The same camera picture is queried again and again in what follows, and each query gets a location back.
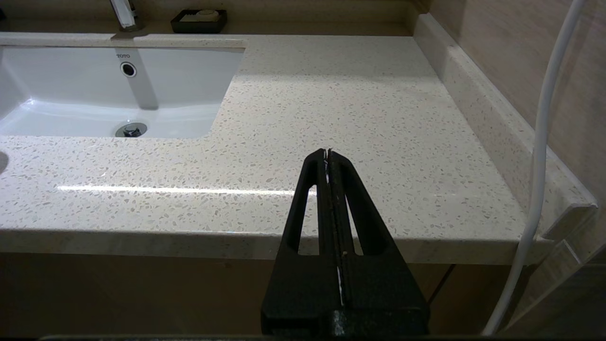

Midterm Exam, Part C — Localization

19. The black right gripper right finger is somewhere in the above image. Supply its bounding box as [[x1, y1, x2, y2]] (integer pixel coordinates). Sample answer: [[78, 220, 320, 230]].
[[329, 149, 430, 336]]

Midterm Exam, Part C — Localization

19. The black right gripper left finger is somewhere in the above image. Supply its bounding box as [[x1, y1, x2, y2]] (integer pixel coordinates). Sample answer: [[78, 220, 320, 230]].
[[261, 149, 341, 336]]

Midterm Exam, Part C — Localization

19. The wooden vanity cabinet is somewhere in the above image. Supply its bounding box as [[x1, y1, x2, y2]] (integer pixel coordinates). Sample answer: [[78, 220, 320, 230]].
[[0, 251, 521, 338]]

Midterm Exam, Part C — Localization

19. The beige stone backsplash strip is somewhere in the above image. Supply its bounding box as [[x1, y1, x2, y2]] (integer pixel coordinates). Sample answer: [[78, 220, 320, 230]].
[[413, 13, 598, 240]]

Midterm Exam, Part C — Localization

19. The chrome sink drain stopper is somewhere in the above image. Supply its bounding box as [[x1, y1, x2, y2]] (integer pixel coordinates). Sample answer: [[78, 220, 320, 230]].
[[115, 122, 148, 138]]

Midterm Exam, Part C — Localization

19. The black soap dish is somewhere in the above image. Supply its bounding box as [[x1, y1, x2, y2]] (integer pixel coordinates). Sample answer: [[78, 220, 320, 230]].
[[171, 9, 228, 34]]

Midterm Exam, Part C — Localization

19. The white ceramic sink basin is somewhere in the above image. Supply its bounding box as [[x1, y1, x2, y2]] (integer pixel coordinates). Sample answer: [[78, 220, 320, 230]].
[[0, 38, 247, 139]]

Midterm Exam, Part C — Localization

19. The chrome sink faucet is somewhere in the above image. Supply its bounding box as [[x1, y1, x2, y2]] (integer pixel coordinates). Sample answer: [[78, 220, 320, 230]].
[[110, 0, 145, 33]]

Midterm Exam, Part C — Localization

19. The white hose cable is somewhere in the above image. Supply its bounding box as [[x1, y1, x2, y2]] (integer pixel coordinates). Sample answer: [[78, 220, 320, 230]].
[[482, 0, 588, 336]]

